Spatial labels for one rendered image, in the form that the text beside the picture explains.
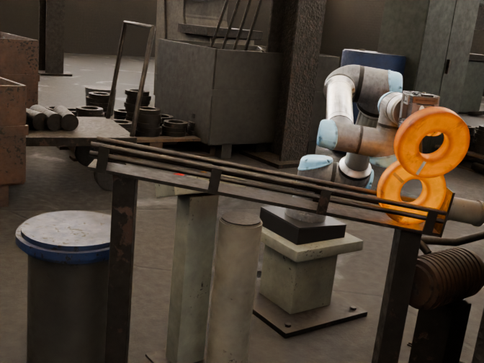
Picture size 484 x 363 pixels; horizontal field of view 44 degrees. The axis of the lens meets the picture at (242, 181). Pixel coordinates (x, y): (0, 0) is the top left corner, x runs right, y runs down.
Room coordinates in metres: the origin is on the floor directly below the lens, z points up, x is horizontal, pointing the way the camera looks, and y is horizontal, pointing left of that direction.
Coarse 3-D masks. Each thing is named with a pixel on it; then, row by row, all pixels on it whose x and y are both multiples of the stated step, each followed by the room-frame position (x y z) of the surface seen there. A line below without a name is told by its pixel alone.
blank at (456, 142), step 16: (416, 112) 1.25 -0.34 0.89; (432, 112) 1.23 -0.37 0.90; (448, 112) 1.23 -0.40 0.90; (400, 128) 1.25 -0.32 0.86; (416, 128) 1.23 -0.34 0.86; (432, 128) 1.24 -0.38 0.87; (448, 128) 1.24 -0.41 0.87; (464, 128) 1.25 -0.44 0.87; (400, 144) 1.24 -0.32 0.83; (416, 144) 1.24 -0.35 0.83; (448, 144) 1.26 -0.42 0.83; (464, 144) 1.26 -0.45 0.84; (400, 160) 1.25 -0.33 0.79; (416, 160) 1.25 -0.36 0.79; (432, 160) 1.26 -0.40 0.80; (448, 160) 1.26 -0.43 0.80; (432, 176) 1.27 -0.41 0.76
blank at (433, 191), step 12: (396, 168) 1.31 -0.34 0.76; (384, 180) 1.31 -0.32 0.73; (396, 180) 1.31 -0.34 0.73; (408, 180) 1.32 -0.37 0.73; (420, 180) 1.35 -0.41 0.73; (432, 180) 1.33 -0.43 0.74; (444, 180) 1.33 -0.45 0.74; (384, 192) 1.31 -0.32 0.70; (396, 192) 1.32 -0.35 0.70; (432, 192) 1.33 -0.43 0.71; (444, 192) 1.33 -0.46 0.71; (384, 204) 1.31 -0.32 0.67; (420, 204) 1.33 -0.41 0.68; (432, 204) 1.33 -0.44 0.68; (396, 216) 1.32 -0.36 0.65
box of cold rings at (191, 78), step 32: (160, 64) 5.11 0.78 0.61; (192, 64) 4.67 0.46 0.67; (224, 64) 4.46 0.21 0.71; (256, 64) 4.63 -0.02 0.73; (320, 64) 5.00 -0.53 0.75; (160, 96) 5.08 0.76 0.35; (192, 96) 4.64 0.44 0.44; (224, 96) 4.47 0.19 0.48; (256, 96) 4.65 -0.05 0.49; (320, 96) 5.02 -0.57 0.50; (224, 128) 4.49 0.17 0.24; (256, 128) 4.67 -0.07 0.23
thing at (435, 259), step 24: (432, 264) 1.35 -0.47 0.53; (456, 264) 1.39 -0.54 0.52; (480, 264) 1.43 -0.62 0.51; (432, 288) 1.32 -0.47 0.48; (456, 288) 1.35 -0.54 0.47; (480, 288) 1.42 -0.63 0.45; (432, 312) 1.42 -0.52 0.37; (456, 312) 1.39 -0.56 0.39; (432, 336) 1.41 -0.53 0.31; (456, 336) 1.40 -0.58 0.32; (408, 360) 1.46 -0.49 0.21; (432, 360) 1.40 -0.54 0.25; (456, 360) 1.42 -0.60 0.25
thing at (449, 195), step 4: (448, 188) 1.34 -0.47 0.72; (448, 192) 1.33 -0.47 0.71; (452, 192) 1.31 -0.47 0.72; (448, 196) 1.32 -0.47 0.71; (452, 196) 1.31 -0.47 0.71; (444, 200) 1.33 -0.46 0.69; (448, 200) 1.32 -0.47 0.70; (452, 200) 1.31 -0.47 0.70; (444, 204) 1.33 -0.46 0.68; (448, 204) 1.31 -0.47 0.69; (440, 208) 1.34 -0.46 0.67; (444, 208) 1.32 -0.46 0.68; (448, 208) 1.31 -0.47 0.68; (448, 212) 1.31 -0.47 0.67; (440, 216) 1.33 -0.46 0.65; (444, 216) 1.31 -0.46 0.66; (444, 220) 1.31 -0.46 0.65; (436, 224) 1.34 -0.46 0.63; (440, 224) 1.32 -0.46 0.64; (444, 224) 1.31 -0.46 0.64; (436, 228) 1.33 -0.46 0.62; (440, 228) 1.31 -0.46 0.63; (440, 232) 1.31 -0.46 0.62; (440, 236) 1.30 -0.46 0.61
